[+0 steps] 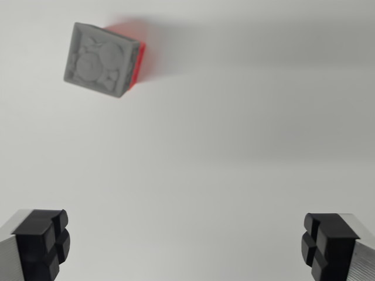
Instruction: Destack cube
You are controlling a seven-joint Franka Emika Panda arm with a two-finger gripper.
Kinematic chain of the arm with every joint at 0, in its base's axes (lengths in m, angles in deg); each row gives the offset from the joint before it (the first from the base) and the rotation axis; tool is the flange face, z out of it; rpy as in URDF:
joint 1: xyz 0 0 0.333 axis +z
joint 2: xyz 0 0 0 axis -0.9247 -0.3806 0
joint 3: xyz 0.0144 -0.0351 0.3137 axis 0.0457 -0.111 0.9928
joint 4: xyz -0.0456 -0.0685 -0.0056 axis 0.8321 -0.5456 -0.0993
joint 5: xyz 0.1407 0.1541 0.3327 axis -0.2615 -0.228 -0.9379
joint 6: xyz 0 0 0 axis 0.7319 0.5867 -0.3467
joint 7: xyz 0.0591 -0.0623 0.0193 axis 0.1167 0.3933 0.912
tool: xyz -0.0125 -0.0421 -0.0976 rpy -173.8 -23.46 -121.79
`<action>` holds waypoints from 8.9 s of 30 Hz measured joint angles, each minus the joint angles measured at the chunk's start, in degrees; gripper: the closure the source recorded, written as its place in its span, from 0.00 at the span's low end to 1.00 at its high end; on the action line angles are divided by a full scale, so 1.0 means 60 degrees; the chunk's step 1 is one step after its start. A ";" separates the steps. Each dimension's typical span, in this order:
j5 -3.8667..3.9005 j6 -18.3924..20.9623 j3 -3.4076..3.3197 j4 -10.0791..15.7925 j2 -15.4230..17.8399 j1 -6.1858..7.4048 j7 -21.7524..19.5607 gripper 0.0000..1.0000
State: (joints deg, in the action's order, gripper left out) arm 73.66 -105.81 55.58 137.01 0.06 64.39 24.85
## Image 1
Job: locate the grey embossed toy cube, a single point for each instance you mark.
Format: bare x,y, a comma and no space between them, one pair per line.
98,60

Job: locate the red embossed toy cube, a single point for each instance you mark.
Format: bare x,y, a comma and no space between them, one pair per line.
140,63

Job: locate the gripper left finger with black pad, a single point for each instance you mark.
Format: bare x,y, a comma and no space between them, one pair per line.
35,246

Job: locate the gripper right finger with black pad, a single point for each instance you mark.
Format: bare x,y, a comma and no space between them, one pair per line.
334,248

